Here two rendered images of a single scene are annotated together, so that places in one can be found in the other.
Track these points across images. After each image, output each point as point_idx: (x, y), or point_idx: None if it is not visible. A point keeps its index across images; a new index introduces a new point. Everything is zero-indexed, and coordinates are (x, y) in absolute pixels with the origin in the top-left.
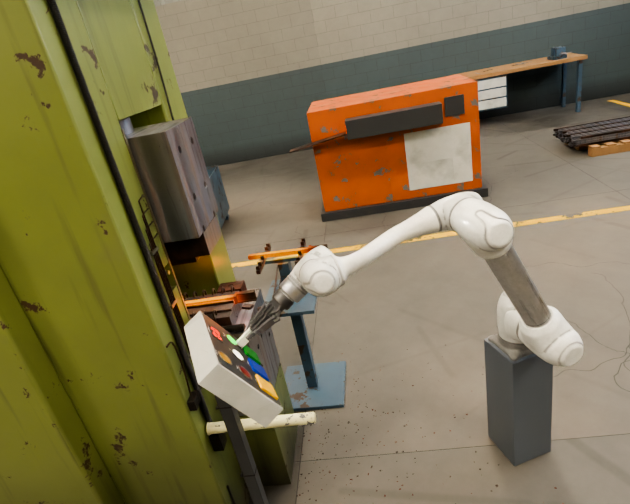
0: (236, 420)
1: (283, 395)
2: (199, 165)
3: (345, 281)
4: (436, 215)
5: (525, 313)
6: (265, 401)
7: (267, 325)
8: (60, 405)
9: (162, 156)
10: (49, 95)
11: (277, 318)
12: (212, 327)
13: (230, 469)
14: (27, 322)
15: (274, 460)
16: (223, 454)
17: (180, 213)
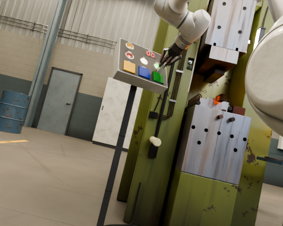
0: (129, 96)
1: (217, 202)
2: (241, 21)
3: (170, 5)
4: None
5: (268, 5)
6: (117, 62)
7: (161, 54)
8: (144, 104)
9: (212, 4)
10: None
11: (163, 49)
12: (153, 54)
13: (151, 184)
14: None
15: (169, 215)
16: (153, 169)
17: (205, 32)
